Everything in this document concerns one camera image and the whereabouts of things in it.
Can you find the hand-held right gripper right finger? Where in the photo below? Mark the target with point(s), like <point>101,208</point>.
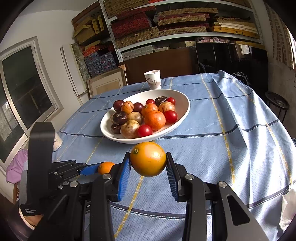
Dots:
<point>172,178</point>

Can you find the stack of blue patterned boxes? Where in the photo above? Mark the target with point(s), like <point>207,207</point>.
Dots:
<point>99,62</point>

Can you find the white metal shelf unit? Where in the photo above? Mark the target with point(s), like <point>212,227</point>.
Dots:
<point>111,34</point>

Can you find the white leaning board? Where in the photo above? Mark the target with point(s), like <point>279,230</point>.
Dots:
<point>68,69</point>

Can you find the dark red plum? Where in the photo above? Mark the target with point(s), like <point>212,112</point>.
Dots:
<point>138,107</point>
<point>118,105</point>

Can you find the black glossy panel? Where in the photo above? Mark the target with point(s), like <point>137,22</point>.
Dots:
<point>231,58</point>

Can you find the wooden picture frame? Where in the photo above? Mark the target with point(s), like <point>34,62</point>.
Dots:
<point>107,84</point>

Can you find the large tan passion fruit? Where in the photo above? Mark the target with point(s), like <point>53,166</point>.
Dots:
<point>129,129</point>

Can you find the red cherry tomato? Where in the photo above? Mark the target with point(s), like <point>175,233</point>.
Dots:
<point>150,101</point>
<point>145,130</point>
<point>171,100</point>
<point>171,116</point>

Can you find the dark object white spiral print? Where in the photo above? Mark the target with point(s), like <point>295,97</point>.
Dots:
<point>240,76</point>

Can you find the patterned curtain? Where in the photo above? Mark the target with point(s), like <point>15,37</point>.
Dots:
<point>279,34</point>

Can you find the white framed window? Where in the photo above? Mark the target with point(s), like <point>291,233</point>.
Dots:
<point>23,92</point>

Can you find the red cherry tomatoes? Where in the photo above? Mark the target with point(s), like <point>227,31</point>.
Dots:
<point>149,109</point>

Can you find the stack of brown boxes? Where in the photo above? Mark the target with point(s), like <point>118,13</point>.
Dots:
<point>87,27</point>

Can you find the dark brown wooden board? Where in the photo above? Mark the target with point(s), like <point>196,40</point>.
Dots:
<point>161,63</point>

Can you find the stack of patterned shelf boxes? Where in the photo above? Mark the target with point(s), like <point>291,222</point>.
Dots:
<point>131,25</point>

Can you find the orange spotted passion fruit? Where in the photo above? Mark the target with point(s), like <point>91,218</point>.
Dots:
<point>166,107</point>

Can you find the white paper cup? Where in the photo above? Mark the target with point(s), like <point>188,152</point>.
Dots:
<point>153,80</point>

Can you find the brown wooden chair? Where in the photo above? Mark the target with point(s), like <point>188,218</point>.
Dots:
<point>16,192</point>

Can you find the white drink can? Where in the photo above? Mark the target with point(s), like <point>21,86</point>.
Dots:
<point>57,140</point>

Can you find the purple cloth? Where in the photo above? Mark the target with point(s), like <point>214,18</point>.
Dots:
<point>16,165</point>

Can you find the black round stool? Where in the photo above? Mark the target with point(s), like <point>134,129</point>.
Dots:
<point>276,103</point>

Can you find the white oval plate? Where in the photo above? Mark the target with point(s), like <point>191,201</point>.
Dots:
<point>180,102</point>

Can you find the pink cloth bundle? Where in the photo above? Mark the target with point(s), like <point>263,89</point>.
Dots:
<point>212,39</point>

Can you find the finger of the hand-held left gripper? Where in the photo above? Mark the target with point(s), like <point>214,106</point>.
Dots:
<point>89,169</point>

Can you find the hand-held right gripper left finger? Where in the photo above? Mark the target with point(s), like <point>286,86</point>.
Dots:
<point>122,178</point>

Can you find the crumpled white tissue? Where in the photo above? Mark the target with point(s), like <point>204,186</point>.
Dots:
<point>286,208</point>

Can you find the large deep orange mandarin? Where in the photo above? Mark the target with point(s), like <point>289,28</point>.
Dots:
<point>155,119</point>

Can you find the marbled leaning panel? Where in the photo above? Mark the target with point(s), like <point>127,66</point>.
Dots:
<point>79,58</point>

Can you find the blue checked tablecloth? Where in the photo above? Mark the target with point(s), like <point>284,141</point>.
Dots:
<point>219,139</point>

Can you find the olive brown passion fruit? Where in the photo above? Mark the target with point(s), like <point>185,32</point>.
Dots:
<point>135,117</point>

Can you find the small yellow orange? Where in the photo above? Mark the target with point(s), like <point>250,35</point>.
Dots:
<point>106,167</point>
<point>148,158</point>

